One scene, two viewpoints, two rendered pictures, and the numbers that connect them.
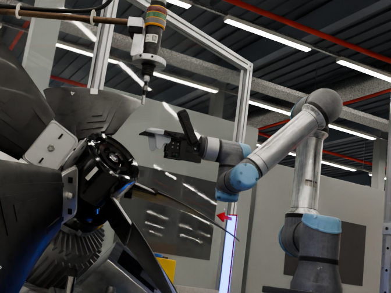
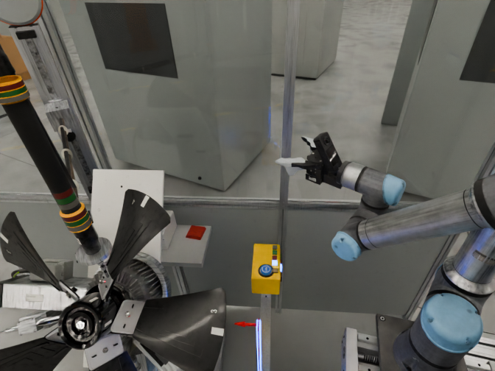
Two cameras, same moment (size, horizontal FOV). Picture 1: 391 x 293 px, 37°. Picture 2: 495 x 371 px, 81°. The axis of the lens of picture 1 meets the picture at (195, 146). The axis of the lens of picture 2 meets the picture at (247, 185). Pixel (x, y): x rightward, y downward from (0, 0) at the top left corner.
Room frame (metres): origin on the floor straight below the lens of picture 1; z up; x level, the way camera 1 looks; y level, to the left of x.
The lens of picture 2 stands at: (1.17, -0.42, 1.92)
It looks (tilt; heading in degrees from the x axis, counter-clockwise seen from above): 37 degrees down; 55
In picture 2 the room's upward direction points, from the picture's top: 3 degrees counter-clockwise
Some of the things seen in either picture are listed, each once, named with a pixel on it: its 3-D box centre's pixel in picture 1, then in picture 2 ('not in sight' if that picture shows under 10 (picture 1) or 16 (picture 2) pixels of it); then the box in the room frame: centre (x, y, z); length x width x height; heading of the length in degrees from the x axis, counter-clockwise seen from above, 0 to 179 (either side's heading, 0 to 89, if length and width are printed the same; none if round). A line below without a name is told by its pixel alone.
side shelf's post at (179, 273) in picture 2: not in sight; (185, 294); (1.41, 0.61, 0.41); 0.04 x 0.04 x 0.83; 49
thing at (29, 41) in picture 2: not in sight; (66, 124); (1.21, 0.79, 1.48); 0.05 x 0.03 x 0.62; 174
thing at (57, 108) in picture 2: not in sight; (60, 115); (1.21, 0.74, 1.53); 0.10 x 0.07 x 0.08; 84
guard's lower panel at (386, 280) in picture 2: not in sight; (209, 261); (1.62, 0.66, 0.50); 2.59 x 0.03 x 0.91; 139
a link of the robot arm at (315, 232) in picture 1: (319, 235); (446, 326); (1.75, -0.40, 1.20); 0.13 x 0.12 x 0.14; 12
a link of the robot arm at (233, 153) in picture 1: (232, 154); (380, 187); (1.82, -0.12, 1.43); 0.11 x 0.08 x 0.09; 102
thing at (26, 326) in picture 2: not in sight; (30, 324); (0.88, 0.35, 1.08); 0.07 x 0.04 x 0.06; 149
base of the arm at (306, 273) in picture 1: (317, 275); (428, 350); (1.74, -0.41, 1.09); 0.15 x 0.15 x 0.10
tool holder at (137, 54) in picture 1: (147, 42); (86, 233); (1.14, 0.13, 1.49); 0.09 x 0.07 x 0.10; 84
